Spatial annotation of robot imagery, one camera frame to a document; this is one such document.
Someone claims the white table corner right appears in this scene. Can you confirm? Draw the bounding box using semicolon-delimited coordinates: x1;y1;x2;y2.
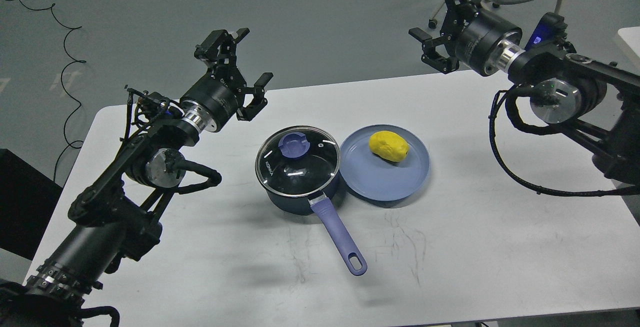
612;26;640;70

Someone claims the glass pot lid blue knob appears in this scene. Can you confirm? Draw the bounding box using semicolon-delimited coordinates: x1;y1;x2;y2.
255;125;341;199

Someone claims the yellow potato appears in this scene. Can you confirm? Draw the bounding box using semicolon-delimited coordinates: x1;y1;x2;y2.
368;129;410;163

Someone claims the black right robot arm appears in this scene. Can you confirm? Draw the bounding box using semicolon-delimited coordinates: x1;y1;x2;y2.
409;0;639;197

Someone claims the black cable on floor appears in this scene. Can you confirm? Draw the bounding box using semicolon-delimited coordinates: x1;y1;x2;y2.
0;0;103;183

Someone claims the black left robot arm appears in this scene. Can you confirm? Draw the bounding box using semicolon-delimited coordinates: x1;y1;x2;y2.
1;28;274;327

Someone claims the dark blue saucepan purple handle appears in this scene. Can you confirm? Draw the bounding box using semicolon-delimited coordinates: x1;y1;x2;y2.
261;172;368;276

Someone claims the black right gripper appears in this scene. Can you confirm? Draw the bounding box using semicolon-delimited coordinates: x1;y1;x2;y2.
408;0;522;77

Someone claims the black box at left edge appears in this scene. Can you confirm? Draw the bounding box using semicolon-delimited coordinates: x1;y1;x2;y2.
0;148;63;260

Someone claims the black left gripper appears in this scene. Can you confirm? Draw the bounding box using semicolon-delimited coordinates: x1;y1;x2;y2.
179;28;274;133

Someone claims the blue round plate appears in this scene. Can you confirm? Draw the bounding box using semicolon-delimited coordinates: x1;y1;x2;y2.
340;124;431;202

